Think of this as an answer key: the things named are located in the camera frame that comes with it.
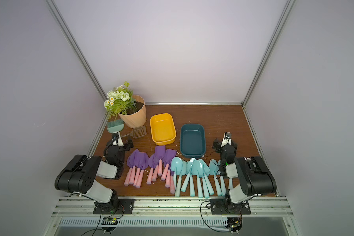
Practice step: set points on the purple square shovel pink handle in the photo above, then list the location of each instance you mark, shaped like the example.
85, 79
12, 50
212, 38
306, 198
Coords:
159, 153

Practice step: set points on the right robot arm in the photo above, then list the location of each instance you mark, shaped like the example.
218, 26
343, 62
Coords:
253, 174

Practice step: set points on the beige flower pot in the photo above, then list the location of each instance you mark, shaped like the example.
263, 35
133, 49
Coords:
136, 119

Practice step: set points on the yellow storage box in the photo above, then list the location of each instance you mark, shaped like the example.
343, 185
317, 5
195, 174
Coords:
163, 129

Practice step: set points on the circuit board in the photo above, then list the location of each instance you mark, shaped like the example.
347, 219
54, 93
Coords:
234, 224
109, 224

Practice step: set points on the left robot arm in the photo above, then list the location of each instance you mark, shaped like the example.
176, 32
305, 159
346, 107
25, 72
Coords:
79, 177

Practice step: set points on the teal round shovel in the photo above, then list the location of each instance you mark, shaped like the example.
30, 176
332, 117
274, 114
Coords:
196, 167

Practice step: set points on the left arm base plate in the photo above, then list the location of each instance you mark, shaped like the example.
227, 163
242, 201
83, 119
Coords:
116, 206

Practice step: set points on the left circuit board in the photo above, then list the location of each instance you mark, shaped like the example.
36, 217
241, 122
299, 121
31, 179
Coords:
109, 224

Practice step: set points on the purple shovel far left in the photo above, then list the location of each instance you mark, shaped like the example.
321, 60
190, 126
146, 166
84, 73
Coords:
132, 169

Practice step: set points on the dark teal storage box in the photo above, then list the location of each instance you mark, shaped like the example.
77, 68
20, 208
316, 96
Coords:
193, 141

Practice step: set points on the green small brush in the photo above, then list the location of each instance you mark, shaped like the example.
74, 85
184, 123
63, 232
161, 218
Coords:
115, 126

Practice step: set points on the purple pointed shovel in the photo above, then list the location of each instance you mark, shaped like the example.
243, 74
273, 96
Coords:
152, 166

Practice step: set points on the aluminium front rail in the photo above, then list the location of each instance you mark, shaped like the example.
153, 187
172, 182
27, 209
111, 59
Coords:
173, 207

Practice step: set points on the right circuit board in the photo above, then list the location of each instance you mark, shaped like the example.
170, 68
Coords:
234, 224

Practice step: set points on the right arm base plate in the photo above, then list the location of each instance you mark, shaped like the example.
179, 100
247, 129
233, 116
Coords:
222, 206

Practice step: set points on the artificial flower plant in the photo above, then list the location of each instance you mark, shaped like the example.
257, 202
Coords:
120, 101

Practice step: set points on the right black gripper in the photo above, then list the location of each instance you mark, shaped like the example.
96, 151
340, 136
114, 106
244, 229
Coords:
224, 144

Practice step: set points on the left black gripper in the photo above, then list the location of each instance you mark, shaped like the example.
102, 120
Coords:
130, 142

